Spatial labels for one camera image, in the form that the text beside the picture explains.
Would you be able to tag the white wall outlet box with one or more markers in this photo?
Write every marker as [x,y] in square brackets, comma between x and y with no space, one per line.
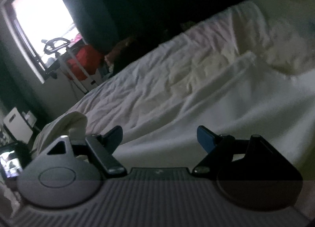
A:
[29,117]

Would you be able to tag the white chair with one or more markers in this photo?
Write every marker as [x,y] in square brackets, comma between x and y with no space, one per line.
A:
[16,123]

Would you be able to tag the dark framed window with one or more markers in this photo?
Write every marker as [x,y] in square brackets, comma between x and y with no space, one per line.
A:
[37,8]

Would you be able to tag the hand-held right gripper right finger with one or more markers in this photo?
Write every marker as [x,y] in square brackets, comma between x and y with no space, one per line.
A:
[205,138]

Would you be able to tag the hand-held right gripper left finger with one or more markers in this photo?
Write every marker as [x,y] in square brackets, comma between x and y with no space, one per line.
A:
[115,136]

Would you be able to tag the red bag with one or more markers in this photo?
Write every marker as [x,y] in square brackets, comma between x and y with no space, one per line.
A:
[85,59]

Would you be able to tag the bed with white sheet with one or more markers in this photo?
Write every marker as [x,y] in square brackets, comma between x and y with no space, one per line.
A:
[160,76]

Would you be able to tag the white garment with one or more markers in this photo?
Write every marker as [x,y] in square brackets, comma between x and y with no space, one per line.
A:
[221,108]

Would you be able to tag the wide dark green curtain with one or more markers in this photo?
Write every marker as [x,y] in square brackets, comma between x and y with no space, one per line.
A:
[98,8]

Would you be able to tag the narrow dark green curtain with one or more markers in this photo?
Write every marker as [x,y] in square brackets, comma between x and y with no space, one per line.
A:
[7,81]

